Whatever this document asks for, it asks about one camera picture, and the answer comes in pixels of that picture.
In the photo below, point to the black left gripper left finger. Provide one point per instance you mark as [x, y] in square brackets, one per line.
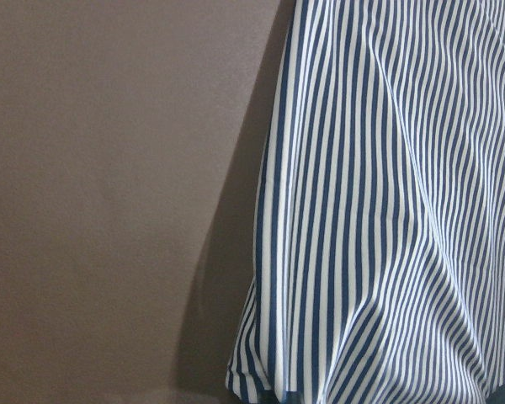
[289, 397]

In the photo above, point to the striped polo shirt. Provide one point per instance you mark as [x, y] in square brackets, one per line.
[379, 235]

